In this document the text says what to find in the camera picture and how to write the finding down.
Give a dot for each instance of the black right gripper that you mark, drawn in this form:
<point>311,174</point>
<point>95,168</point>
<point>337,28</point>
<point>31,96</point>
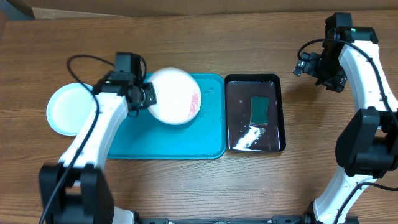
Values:
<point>336,84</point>

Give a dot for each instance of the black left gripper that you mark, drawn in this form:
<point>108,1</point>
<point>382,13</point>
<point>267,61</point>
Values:
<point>152,99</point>

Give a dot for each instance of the pink plate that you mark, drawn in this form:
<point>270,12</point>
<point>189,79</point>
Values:
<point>173,89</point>

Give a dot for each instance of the light blue plate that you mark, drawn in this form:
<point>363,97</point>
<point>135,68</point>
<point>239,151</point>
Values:
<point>68,108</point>

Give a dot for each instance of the green sponge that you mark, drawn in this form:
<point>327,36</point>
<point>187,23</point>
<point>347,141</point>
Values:
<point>259,107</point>

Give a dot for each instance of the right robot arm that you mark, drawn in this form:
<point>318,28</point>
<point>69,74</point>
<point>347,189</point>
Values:
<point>367,148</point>

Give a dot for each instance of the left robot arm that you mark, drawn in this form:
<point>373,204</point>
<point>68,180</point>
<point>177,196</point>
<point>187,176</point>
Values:
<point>75,190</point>

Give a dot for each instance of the teal plastic tray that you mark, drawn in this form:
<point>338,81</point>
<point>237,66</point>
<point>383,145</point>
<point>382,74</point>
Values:
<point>204,137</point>

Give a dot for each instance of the black rectangular tray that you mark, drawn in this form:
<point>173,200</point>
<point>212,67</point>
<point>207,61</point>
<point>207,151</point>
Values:
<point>241,136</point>

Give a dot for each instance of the red stain on pink plate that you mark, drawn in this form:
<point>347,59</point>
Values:
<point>194,105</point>

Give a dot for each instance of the cardboard backdrop panel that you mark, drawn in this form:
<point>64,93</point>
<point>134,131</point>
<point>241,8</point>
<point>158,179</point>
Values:
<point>204,7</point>

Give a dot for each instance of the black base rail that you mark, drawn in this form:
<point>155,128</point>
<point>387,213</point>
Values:
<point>277,219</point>

